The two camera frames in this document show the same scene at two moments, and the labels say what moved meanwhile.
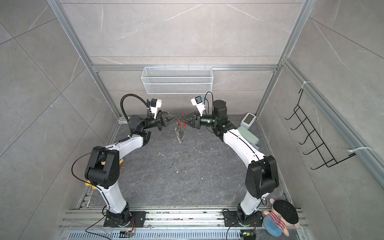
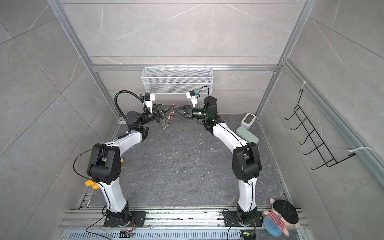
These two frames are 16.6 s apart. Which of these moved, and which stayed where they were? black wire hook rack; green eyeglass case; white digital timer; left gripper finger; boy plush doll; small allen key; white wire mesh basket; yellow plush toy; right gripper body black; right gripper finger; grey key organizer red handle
Moved: left gripper finger; right gripper finger; right gripper body black; grey key organizer red handle
Stayed: white wire mesh basket; small allen key; black wire hook rack; yellow plush toy; boy plush doll; white digital timer; green eyeglass case
